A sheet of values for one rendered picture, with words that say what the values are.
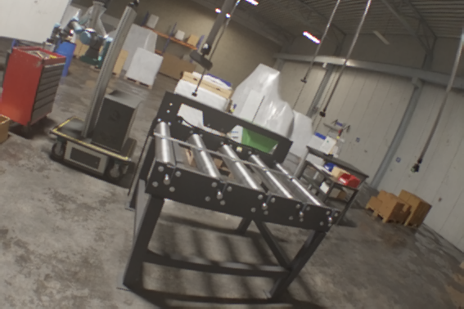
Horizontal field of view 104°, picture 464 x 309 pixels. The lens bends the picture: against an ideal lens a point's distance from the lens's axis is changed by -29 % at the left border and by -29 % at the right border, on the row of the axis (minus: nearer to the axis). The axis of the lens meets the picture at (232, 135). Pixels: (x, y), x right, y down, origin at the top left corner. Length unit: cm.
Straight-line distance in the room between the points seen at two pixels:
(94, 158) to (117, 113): 53
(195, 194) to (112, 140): 149
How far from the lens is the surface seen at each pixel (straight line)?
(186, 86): 562
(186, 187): 134
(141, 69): 1017
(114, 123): 262
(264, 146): 489
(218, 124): 224
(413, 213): 848
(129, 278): 176
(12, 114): 327
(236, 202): 146
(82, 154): 274
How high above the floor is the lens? 141
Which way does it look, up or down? 10 degrees down
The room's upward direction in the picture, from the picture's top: 25 degrees clockwise
